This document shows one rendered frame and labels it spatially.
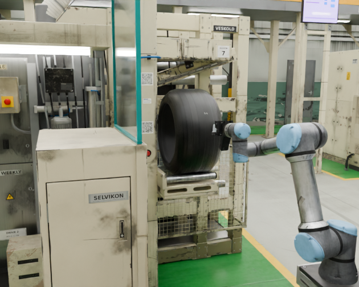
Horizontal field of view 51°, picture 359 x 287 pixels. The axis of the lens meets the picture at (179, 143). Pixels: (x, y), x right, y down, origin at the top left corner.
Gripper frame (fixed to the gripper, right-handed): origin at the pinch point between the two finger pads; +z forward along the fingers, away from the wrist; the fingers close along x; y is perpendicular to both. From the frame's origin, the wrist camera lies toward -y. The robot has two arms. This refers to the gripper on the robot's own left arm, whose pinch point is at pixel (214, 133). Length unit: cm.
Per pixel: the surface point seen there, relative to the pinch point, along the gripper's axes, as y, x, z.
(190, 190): -35.6, 6.6, 22.4
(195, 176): -27.1, 2.9, 23.9
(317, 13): 165, -291, 277
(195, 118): 8.7, 7.7, 10.0
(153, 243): -71, 28, 37
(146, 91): 25.1, 33.0, 25.2
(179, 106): 16.2, 15.0, 16.3
